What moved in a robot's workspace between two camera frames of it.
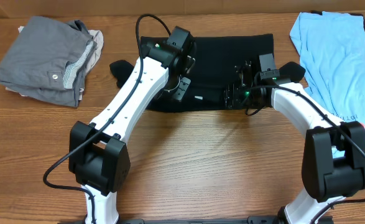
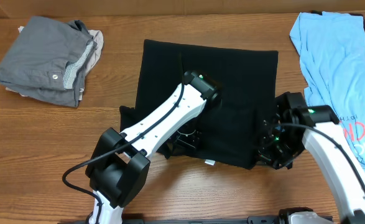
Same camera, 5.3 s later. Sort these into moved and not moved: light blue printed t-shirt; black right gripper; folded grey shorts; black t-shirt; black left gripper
Moved: black left gripper; black right gripper; black t-shirt
Not moved: light blue printed t-shirt; folded grey shorts
